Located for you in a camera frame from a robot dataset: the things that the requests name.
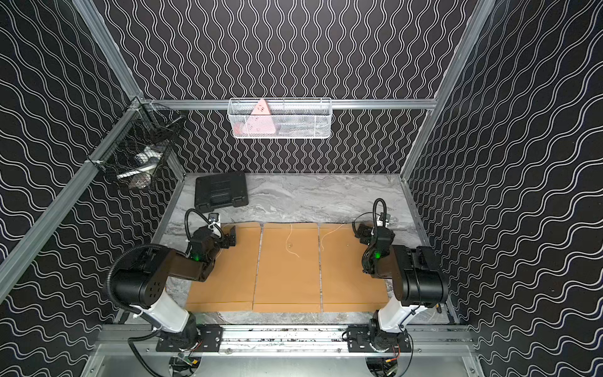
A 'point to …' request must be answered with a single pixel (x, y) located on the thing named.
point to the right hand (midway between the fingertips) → (375, 225)
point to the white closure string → (291, 230)
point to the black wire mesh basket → (132, 149)
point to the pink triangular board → (260, 121)
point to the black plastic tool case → (220, 191)
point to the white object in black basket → (148, 161)
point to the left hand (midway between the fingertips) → (221, 223)
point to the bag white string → (321, 241)
